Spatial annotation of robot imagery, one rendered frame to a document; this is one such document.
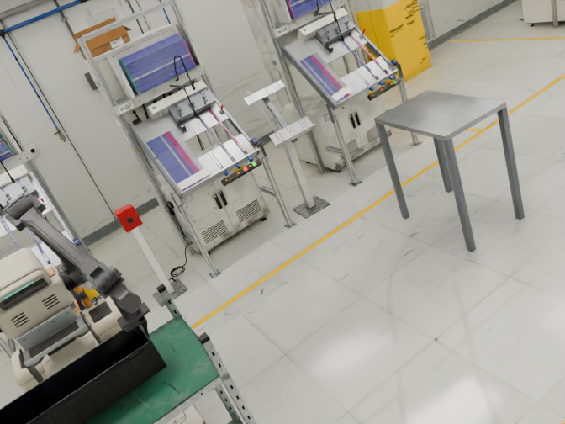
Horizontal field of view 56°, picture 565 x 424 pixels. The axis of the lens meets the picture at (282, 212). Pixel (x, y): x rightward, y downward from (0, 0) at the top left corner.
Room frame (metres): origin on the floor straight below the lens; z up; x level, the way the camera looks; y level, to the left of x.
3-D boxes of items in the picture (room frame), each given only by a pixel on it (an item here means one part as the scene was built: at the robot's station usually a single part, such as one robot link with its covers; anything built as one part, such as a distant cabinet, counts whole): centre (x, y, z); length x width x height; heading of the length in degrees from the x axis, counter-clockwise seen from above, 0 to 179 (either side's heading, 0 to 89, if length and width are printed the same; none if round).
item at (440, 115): (3.02, -1.11, 0.40); 0.70 x 0.45 x 0.80; 16
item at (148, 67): (4.17, 0.45, 1.52); 0.51 x 0.13 x 0.27; 112
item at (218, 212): (4.27, 0.55, 0.31); 0.70 x 0.65 x 0.62; 112
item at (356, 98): (4.64, -0.88, 0.65); 1.01 x 0.73 x 1.29; 22
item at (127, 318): (1.46, 0.57, 1.21); 0.10 x 0.07 x 0.07; 112
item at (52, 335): (1.80, 1.01, 0.99); 0.28 x 0.16 x 0.22; 112
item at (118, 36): (4.41, 0.66, 1.82); 0.68 x 0.30 x 0.20; 112
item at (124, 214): (3.57, 1.04, 0.39); 0.24 x 0.24 x 0.78; 22
